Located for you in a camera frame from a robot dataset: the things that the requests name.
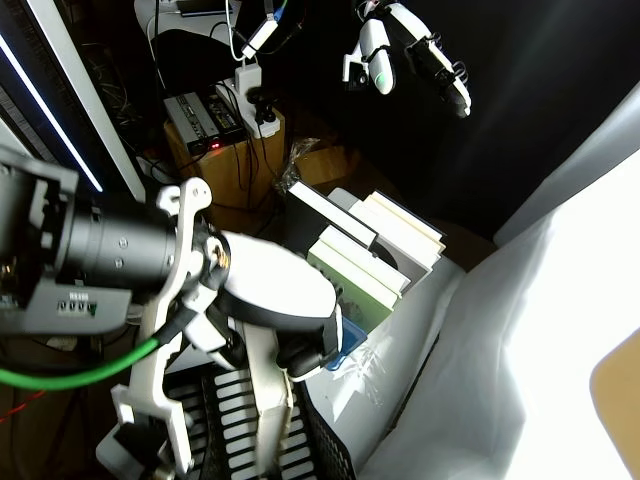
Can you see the blue plastic bookend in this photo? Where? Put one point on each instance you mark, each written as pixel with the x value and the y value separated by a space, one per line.
pixel 352 340

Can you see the white round table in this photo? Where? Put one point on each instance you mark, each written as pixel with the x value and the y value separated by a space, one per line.
pixel 150 20

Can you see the large brown cardboard box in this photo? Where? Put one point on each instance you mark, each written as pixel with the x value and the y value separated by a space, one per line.
pixel 225 180

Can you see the silver power supply box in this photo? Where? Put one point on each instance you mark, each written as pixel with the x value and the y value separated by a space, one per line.
pixel 187 117

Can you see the tan wooden board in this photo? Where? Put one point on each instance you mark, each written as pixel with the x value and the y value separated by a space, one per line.
pixel 620 400

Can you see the black plastic file rack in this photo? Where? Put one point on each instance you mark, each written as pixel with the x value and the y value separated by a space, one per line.
pixel 325 450

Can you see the white backdrop cloth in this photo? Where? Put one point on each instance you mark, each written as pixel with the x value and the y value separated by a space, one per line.
pixel 550 300

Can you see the crinkled clear plastic bag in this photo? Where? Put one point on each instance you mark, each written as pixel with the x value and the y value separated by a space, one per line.
pixel 287 177

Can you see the tan cover book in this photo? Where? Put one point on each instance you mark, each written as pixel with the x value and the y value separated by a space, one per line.
pixel 400 235

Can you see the USB adapter dongle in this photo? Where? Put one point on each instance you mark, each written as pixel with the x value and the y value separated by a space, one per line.
pixel 260 36

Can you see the black curtain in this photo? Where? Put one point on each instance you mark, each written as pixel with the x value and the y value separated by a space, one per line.
pixel 500 150

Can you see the white power strip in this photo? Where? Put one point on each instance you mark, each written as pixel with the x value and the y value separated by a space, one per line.
pixel 232 95

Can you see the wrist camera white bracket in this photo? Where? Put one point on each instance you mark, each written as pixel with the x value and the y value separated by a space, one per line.
pixel 150 380
pixel 350 65

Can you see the flat grey device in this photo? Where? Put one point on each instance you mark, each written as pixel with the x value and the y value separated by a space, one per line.
pixel 200 6

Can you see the small cream spine book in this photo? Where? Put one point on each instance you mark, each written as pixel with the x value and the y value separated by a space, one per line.
pixel 270 400

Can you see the black century spine book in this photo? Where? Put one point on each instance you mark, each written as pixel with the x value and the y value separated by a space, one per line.
pixel 410 215

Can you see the black power plug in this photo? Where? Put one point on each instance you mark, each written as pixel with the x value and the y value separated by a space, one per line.
pixel 255 94
pixel 265 116

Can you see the black rounded cushion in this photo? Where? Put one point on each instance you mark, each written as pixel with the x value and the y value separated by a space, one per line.
pixel 190 55

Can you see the white floor socket strip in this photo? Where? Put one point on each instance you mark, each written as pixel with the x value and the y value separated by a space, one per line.
pixel 150 167

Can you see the black power supply box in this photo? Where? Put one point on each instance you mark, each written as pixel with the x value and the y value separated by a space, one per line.
pixel 225 120

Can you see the white charger block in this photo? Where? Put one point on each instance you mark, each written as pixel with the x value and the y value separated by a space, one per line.
pixel 248 77

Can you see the small brown cardboard box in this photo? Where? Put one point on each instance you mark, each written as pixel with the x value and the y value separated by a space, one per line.
pixel 325 170

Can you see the light green cover book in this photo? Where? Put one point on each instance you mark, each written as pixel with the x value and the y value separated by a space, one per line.
pixel 365 300

